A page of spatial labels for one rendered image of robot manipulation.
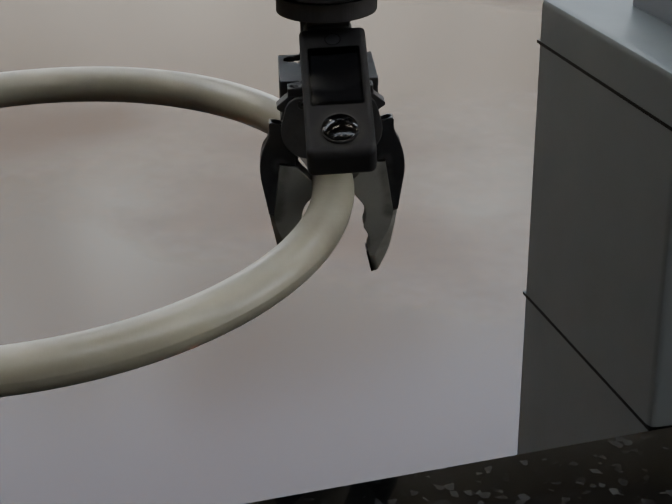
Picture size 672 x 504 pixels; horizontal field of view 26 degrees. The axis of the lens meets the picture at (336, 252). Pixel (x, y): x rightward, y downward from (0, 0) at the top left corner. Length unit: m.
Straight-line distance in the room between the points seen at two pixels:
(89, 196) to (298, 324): 0.91
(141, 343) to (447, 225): 2.62
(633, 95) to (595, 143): 0.13
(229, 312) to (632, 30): 0.99
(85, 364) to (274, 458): 1.65
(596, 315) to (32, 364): 1.11
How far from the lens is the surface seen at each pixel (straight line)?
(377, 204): 1.06
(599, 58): 1.78
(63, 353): 0.85
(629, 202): 1.73
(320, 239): 0.95
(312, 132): 0.96
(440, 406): 2.65
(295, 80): 1.04
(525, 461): 0.93
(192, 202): 3.60
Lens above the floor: 1.28
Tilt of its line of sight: 23 degrees down
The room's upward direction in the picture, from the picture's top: straight up
